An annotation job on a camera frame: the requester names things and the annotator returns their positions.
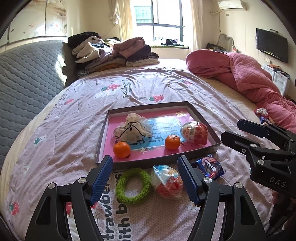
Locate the blue cookie snack packet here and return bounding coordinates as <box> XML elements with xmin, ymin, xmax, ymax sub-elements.
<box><xmin>192</xmin><ymin>154</ymin><xmax>225</xmax><ymax>180</ymax></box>

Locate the green fuzzy ring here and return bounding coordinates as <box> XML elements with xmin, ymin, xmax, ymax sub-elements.
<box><xmin>115</xmin><ymin>167</ymin><xmax>152</xmax><ymax>205</ymax></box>

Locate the orange mandarin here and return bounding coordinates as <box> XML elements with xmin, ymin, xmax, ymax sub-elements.
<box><xmin>165</xmin><ymin>135</ymin><xmax>181</xmax><ymax>150</ymax></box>
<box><xmin>113</xmin><ymin>142</ymin><xmax>131</xmax><ymax>159</ymax></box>

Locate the red white egg toy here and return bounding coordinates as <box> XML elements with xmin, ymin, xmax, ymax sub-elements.
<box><xmin>150</xmin><ymin>165</ymin><xmax>183</xmax><ymax>199</ymax></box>

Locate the small doll toy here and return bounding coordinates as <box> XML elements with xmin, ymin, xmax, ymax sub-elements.
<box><xmin>254</xmin><ymin>108</ymin><xmax>274</xmax><ymax>125</ymax></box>

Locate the white drawer cabinet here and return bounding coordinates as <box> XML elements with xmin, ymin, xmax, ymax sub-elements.
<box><xmin>262</xmin><ymin>64</ymin><xmax>290</xmax><ymax>96</ymax></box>

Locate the pink quilted blanket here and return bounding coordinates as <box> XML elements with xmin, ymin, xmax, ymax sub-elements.
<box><xmin>186</xmin><ymin>49</ymin><xmax>295</xmax><ymax>133</ymax></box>

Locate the grey shallow box pink inside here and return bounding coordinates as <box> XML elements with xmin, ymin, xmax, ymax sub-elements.
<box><xmin>95</xmin><ymin>101</ymin><xmax>221</xmax><ymax>170</ymax></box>

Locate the white air conditioner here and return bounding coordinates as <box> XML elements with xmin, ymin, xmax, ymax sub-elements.
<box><xmin>218</xmin><ymin>0</ymin><xmax>247</xmax><ymax>10</ymax></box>

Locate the grey quilted headboard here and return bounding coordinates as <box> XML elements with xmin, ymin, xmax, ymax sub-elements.
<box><xmin>0</xmin><ymin>39</ymin><xmax>77</xmax><ymax>172</ymax></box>

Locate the pile of folded clothes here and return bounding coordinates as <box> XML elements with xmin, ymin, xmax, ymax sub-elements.
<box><xmin>68</xmin><ymin>32</ymin><xmax>159</xmax><ymax>78</ymax></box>

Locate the black wall television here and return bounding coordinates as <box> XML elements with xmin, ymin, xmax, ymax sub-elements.
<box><xmin>256</xmin><ymin>28</ymin><xmax>288</xmax><ymax>63</ymax></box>

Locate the white drawstring pouch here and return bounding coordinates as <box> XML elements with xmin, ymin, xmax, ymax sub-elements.
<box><xmin>113</xmin><ymin>113</ymin><xmax>152</xmax><ymax>143</ymax></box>

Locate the window with dark frame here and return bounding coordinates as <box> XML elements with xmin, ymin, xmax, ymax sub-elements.
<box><xmin>132</xmin><ymin>0</ymin><xmax>185</xmax><ymax>45</ymax></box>

